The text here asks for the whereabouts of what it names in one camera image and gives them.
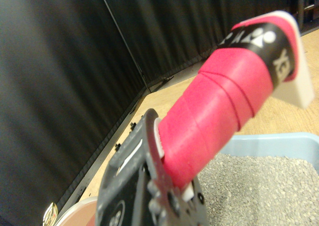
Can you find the white bin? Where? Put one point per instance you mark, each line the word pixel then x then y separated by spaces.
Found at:
pixel 77 211

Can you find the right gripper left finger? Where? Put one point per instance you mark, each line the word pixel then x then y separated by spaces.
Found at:
pixel 159 206

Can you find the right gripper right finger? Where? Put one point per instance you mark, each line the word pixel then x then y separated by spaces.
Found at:
pixel 200 211

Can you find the black curtain stand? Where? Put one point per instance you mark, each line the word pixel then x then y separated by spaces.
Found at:
pixel 301 6
pixel 124 40

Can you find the blue litter tray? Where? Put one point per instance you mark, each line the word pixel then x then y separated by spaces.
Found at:
pixel 261 186

